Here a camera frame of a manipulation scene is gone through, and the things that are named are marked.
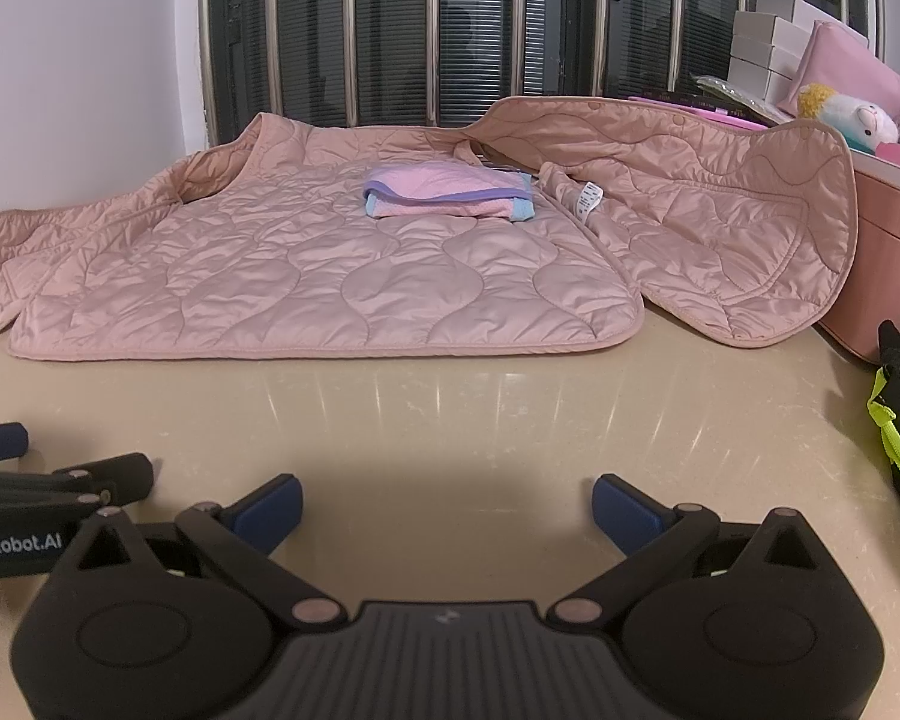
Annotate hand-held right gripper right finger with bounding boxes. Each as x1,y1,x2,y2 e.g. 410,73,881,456
551,474,846,633

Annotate pink flat book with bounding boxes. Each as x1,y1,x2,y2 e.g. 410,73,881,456
630,94,777,130

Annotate clear plastic packet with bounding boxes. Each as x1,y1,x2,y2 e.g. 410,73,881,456
691,73,796,125

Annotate pink storage box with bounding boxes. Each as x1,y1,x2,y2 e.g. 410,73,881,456
817,142,900,368

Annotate pink purple-trimmed top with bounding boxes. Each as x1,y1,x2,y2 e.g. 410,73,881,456
364,160,535,224

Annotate white yellow plush toy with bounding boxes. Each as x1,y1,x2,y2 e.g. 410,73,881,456
797,84,900,155

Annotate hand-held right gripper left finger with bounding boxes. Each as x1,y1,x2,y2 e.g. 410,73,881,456
51,472,346,633

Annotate pink pouch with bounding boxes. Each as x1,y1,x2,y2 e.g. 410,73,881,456
791,19,900,125

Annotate pink quilted jacket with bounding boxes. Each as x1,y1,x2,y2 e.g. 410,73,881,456
0,96,860,359

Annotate metal window grille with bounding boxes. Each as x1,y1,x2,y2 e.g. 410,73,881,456
199,0,890,147

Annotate stack of white boxes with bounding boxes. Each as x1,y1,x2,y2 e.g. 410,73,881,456
727,0,848,102

